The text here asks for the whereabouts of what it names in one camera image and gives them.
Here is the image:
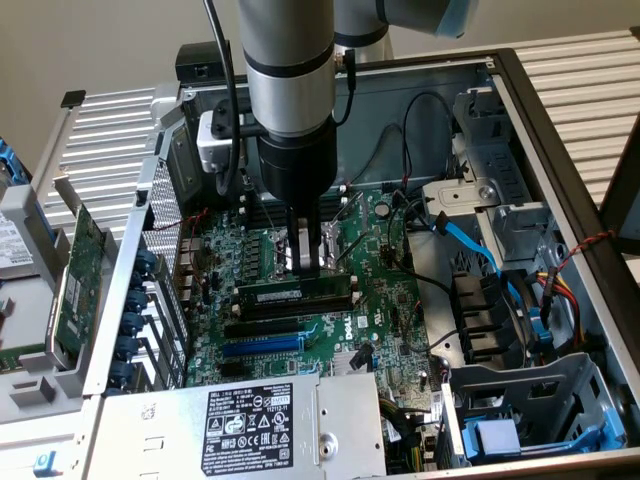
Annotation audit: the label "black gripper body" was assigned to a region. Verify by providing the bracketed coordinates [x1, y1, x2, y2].
[256, 121, 340, 215]

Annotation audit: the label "green RAM stick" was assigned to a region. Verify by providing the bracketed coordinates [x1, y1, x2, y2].
[0, 343, 49, 374]
[236, 271, 352, 310]

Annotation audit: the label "metal CPU socket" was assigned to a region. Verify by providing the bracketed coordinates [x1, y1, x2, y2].
[269, 219, 349, 281]

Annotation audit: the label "thin metal locking lever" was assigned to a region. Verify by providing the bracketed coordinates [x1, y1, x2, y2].
[335, 230, 371, 266]

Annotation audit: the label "long black expansion slot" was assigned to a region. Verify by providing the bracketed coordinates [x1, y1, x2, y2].
[222, 318, 302, 340]

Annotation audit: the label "green Dell motherboard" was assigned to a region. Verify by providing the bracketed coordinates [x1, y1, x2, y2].
[182, 187, 441, 401]

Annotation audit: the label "open grey PC case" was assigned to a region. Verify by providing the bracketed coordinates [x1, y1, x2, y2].
[82, 47, 640, 480]

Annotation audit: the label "long blue expansion slot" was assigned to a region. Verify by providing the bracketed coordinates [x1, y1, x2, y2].
[221, 334, 305, 358]

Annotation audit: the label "small silver chipset heatsink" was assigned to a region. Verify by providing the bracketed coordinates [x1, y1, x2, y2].
[330, 349, 362, 377]

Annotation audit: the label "black box device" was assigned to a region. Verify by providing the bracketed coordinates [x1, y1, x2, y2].
[175, 42, 236, 84]

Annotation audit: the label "dark blue card clip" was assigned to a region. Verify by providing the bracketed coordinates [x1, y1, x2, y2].
[108, 360, 136, 390]
[121, 310, 146, 335]
[133, 248, 159, 275]
[124, 288, 150, 314]
[115, 334, 141, 361]

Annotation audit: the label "black fan shroud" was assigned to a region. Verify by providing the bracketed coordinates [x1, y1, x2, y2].
[448, 269, 532, 366]

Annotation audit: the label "silver drive cage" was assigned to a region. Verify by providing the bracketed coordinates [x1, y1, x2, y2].
[418, 84, 569, 266]

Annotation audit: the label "green graphics card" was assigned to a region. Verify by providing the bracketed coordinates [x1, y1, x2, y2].
[44, 172, 109, 371]

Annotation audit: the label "silver power supply unit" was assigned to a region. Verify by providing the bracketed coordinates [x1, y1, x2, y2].
[82, 372, 389, 480]

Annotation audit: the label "grey metal disk bay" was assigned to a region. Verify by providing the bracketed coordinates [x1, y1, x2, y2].
[439, 351, 630, 469]

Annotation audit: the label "blue disk tray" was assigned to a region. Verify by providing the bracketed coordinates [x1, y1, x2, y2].
[460, 407, 627, 464]

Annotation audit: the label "silver Toshiba hard disk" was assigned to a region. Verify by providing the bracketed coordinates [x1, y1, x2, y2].
[0, 209, 39, 279]

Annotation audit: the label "grey parts rack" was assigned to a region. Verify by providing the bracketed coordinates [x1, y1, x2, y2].
[0, 182, 109, 426]

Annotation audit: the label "dark upright panel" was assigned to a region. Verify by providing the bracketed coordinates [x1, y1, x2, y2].
[599, 112, 640, 256]

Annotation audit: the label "blue case latch button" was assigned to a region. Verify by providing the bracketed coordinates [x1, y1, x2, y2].
[33, 449, 59, 476]

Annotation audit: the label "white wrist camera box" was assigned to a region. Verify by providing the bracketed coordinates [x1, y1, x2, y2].
[196, 99, 261, 174]

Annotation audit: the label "thin black wire loop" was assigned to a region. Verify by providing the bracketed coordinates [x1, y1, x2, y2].
[401, 91, 459, 194]

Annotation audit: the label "black gripper cable plug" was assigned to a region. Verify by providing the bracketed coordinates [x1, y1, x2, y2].
[332, 47, 358, 127]

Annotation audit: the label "thick black case cable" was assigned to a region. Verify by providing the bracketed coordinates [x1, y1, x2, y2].
[387, 189, 455, 297]

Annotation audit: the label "red black twisted wire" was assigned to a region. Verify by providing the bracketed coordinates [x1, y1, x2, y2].
[149, 207, 210, 234]
[555, 229, 617, 275]

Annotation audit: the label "black camera cable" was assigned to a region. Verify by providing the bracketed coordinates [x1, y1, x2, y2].
[202, 0, 244, 197]

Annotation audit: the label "blue SATA wire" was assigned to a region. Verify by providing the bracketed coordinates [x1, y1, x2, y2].
[433, 210, 554, 354]

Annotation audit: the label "yellow red power wires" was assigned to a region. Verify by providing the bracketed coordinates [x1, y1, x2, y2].
[535, 267, 589, 354]

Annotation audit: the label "blue disk rail frame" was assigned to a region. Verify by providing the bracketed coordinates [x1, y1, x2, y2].
[0, 137, 32, 189]

